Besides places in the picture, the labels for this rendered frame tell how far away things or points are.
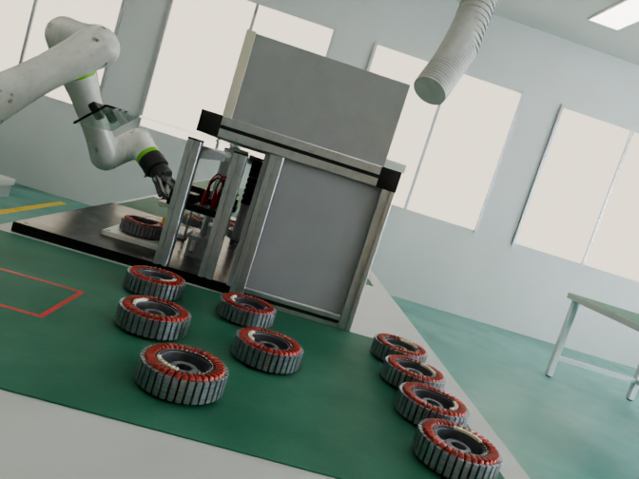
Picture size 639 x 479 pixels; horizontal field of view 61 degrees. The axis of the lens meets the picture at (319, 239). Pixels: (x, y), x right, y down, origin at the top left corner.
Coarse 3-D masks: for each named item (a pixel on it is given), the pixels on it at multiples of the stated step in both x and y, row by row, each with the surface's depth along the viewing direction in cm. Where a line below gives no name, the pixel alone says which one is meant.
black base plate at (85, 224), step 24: (48, 216) 131; (72, 216) 139; (96, 216) 149; (120, 216) 160; (48, 240) 117; (72, 240) 117; (96, 240) 121; (120, 240) 129; (144, 264) 118; (192, 264) 128; (216, 288) 120
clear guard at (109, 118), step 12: (108, 108) 117; (120, 108) 115; (84, 120) 116; (96, 120) 121; (108, 120) 126; (120, 120) 132; (132, 120) 138; (156, 120) 116; (192, 132) 116; (228, 144) 117
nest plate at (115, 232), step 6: (108, 228) 132; (114, 228) 134; (102, 234) 129; (108, 234) 129; (114, 234) 129; (120, 234) 130; (126, 234) 132; (126, 240) 130; (132, 240) 130; (138, 240) 130; (144, 240) 131; (150, 240) 133; (156, 240) 135; (144, 246) 130; (150, 246) 130; (156, 246) 130
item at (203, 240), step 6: (192, 234) 136; (198, 234) 138; (198, 240) 134; (204, 240) 134; (186, 246) 134; (198, 246) 134; (204, 246) 135; (186, 252) 134; (192, 252) 135; (198, 252) 135; (198, 258) 135
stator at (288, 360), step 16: (240, 336) 84; (256, 336) 88; (272, 336) 90; (288, 336) 90; (240, 352) 82; (256, 352) 81; (272, 352) 82; (288, 352) 83; (256, 368) 81; (272, 368) 81; (288, 368) 83
